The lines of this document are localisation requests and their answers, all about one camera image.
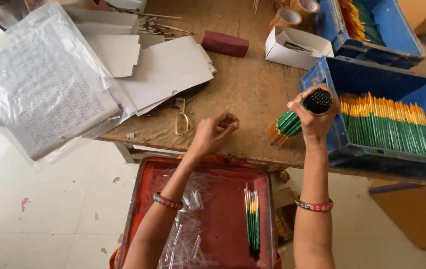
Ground person's left hand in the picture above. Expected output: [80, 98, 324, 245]
[188, 111, 240, 156]

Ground person's right hand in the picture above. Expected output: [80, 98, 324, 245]
[287, 83, 341, 142]

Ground bundle of green paintbrushes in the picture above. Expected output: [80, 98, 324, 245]
[267, 88, 334, 147]

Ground maroon case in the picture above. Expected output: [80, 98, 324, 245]
[201, 31, 250, 58]

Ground stack of flat white cartons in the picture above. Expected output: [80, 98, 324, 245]
[116, 35, 217, 116]

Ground red metal tray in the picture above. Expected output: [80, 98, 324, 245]
[116, 156, 278, 269]

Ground open white cardboard box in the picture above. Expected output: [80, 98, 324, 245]
[265, 25, 335, 71]

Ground metal tool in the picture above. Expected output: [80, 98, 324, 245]
[284, 41, 313, 53]

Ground red patterned left bangle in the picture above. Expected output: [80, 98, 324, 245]
[152, 192, 184, 210]

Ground red patterned bangle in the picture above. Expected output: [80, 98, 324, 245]
[152, 192, 184, 210]
[295, 194, 334, 213]

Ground capped green paintbrushes group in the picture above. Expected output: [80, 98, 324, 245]
[243, 182, 261, 261]

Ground heap of clear plastic tubes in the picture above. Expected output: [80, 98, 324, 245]
[147, 168, 223, 269]

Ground brown tape roll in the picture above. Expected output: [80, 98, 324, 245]
[269, 7, 303, 33]
[289, 0, 321, 24]

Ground cardboard box of brushes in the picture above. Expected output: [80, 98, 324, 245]
[273, 187, 298, 247]

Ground heap of wooden brush sticks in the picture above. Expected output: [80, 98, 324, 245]
[106, 4, 195, 40]

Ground red patterned right bangle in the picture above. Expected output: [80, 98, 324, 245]
[295, 194, 334, 213]

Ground flat white carton sheet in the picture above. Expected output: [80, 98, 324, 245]
[82, 34, 142, 78]

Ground large blue plastic crate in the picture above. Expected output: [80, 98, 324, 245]
[298, 56, 426, 180]

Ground row of green paintbrushes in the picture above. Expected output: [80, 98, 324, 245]
[338, 91, 426, 157]

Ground folded white carton sheet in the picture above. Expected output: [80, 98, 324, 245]
[63, 7, 140, 36]

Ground heap of green orange paintbrushes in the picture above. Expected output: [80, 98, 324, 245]
[338, 0, 387, 47]

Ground small blue plastic crate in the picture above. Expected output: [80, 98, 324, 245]
[314, 0, 426, 69]

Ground plastic bag of label sheets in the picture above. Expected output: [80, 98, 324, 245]
[0, 2, 139, 166]

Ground large brown cardboard box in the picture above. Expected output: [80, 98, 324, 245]
[368, 179, 426, 253]

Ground brown cardboard sheet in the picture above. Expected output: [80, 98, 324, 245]
[398, 0, 426, 36]

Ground gold handled scissors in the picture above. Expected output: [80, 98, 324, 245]
[146, 82, 210, 136]

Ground metal table frame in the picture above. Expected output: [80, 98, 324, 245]
[114, 142, 183, 165]

